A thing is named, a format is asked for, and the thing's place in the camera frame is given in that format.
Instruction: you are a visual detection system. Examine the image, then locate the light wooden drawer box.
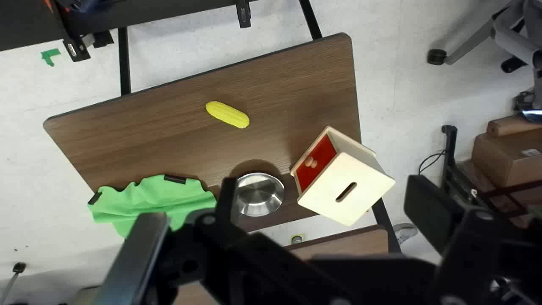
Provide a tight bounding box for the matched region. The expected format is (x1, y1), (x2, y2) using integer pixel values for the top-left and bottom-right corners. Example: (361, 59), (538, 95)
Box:
(290, 125), (399, 228)

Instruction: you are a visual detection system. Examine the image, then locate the black metal stand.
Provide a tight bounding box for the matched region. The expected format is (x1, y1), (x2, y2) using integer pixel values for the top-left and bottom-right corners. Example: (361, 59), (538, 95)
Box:
(441, 123), (482, 200)

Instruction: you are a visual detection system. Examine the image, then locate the round metal bowl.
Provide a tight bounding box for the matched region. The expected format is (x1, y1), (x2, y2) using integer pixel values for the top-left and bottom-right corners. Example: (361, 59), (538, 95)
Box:
(233, 171), (289, 220)

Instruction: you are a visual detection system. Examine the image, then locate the brown cardboard box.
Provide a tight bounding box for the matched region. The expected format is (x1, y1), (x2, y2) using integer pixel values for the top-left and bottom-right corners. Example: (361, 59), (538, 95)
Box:
(472, 113), (542, 206)

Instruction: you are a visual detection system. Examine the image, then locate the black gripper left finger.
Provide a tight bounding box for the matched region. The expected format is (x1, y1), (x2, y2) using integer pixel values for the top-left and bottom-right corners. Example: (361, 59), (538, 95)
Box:
(216, 176), (240, 230)

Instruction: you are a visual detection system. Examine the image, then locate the yellow toy corn cob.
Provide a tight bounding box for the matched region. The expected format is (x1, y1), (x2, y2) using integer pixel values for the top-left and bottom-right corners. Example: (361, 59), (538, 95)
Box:
(204, 100), (253, 130)

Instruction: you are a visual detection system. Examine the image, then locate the black table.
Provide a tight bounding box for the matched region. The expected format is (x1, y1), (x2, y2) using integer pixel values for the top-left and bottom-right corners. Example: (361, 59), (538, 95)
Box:
(0, 0), (256, 54)

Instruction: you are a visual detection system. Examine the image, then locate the green cloth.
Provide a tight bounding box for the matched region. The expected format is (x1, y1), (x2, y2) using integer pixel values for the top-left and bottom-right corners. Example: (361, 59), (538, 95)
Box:
(87, 173), (219, 239)

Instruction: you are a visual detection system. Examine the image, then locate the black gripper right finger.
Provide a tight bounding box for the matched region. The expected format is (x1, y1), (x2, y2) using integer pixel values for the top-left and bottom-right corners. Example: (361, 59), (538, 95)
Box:
(404, 173), (455, 257)

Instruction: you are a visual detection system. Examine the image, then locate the thin black cable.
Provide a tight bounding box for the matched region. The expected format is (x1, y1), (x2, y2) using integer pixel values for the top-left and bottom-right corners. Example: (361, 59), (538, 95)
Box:
(417, 149), (450, 176)

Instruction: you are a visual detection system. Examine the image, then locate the black metal table leg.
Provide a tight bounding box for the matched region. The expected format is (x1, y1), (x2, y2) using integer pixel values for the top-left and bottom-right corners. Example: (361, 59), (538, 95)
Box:
(299, 0), (324, 42)
(372, 198), (404, 256)

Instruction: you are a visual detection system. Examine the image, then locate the grey office chair base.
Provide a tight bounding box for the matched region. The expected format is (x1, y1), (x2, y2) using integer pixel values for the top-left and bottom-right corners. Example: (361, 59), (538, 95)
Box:
(426, 0), (542, 123)

